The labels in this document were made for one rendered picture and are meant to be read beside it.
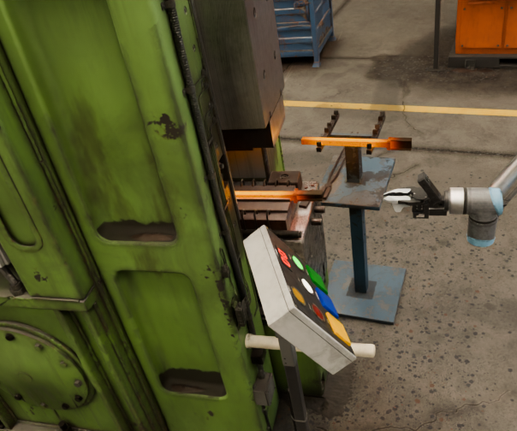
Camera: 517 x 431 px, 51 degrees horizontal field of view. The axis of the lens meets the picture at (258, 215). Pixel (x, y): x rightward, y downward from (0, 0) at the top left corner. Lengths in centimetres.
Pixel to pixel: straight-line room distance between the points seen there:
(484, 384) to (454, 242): 96
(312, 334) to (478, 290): 178
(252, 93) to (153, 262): 60
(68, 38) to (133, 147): 33
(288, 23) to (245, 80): 409
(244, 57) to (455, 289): 188
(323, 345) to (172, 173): 61
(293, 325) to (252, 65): 72
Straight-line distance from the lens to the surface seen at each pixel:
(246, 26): 154
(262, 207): 197
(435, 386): 262
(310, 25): 564
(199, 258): 167
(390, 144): 227
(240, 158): 223
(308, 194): 196
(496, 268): 317
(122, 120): 156
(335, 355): 144
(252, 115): 164
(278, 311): 130
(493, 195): 193
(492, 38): 540
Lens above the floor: 212
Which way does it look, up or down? 36 degrees down
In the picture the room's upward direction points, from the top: 11 degrees counter-clockwise
